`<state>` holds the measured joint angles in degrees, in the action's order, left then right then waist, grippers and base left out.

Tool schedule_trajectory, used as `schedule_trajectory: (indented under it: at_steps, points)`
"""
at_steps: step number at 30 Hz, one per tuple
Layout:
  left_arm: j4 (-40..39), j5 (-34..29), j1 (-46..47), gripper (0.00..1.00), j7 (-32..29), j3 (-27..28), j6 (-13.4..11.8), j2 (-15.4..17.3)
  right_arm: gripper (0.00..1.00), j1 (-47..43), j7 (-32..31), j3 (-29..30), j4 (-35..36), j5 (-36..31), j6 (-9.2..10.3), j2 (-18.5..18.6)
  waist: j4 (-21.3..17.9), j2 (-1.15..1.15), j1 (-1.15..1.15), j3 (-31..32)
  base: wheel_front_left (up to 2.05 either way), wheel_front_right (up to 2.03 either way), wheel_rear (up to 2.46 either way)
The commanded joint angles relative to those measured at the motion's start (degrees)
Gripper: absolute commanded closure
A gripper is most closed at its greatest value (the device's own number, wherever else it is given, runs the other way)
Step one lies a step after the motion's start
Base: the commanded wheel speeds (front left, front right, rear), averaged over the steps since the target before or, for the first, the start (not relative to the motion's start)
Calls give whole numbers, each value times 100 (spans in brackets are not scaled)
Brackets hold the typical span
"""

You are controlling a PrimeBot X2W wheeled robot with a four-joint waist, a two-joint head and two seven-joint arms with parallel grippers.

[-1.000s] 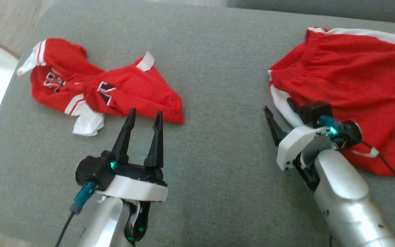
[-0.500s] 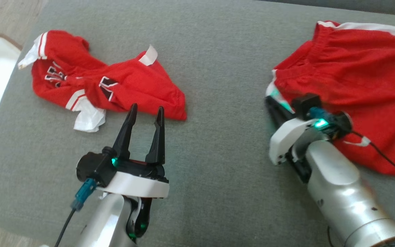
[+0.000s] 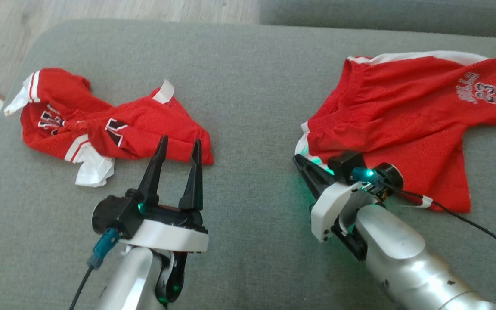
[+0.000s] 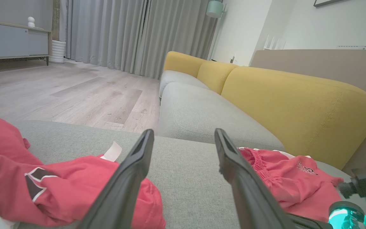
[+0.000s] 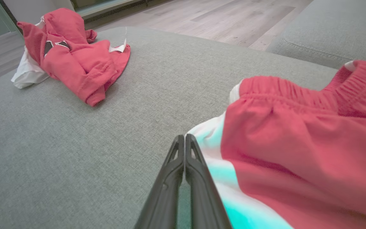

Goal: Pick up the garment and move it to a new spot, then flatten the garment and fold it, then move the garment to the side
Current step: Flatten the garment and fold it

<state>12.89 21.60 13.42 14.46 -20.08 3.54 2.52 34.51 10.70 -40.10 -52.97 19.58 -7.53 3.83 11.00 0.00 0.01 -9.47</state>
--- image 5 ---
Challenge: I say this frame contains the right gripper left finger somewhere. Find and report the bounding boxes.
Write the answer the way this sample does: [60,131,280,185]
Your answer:
[134,134,185,229]

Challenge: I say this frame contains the large grey sofa seat cushion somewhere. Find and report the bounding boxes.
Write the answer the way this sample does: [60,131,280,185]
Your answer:
[0,26,339,229]

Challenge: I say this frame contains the red shorts white stripes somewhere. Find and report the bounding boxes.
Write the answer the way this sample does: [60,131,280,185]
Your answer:
[186,59,366,229]

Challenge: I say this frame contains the pale low window ledge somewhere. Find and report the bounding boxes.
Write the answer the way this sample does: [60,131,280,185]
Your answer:
[71,0,148,20]

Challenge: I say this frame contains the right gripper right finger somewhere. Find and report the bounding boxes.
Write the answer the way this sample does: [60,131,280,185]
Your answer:
[185,134,233,229]

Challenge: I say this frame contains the long grey sofa seat cushion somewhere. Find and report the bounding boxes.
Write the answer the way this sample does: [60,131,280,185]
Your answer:
[266,0,366,70]

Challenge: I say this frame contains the red basketball jersey white sleeves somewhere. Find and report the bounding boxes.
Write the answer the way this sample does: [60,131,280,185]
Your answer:
[11,8,131,107]

